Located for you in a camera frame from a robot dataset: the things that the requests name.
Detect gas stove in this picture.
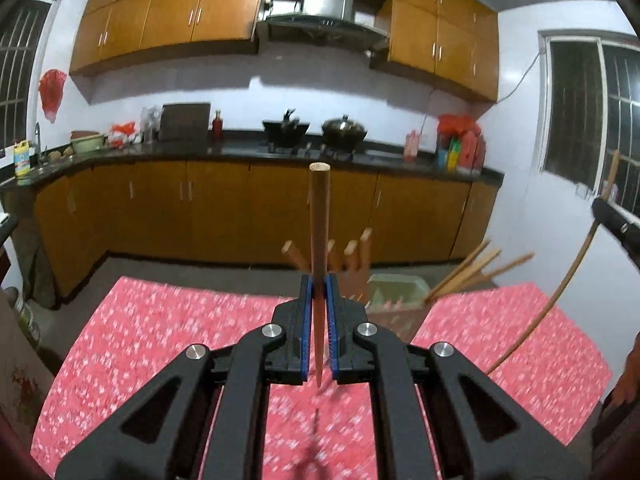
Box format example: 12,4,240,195
260,142,363,161

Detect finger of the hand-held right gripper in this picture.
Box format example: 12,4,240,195
591,197,640,271

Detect wooden cabinets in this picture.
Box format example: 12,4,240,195
32,157,501,301
69,0,268,77
370,0,501,103

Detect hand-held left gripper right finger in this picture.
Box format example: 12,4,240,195
325,274,588,480

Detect dark cutting board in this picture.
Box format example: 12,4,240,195
158,102,212,142

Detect hanging red bag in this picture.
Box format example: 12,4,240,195
39,69,67,123

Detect dark kitchen countertop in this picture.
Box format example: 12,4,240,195
0,130,505,196

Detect yellow detergent bottle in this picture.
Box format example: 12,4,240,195
14,140,32,179

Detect black wok with lid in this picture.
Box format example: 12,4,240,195
321,115,368,153

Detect glass jars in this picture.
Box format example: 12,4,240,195
140,106,162,143

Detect barred window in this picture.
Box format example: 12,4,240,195
540,32,640,216
0,0,53,153

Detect green basin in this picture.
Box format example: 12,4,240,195
70,131,107,155

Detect green plastic utensil holder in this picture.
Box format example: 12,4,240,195
367,273,432,341

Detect stacked metal bowls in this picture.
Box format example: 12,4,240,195
14,287,42,353

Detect wooden upper cabinets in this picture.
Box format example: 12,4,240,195
69,0,268,77
370,0,501,103

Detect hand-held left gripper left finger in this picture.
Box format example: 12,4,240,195
55,274,315,480

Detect wooden floral panel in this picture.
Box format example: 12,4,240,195
0,285,56,441

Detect wooden lower cabinets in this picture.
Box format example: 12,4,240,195
32,157,501,301

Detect person's right forearm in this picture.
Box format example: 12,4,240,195
612,332,640,408

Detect red floral tablecloth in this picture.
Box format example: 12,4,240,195
30,275,613,480

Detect dark chair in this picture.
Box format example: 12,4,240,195
590,395,640,480

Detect large red plastic bag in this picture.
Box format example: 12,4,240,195
437,114,487,170

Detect steel range hood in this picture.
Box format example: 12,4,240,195
255,0,391,53

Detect wall cable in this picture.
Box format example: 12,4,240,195
420,50,543,133

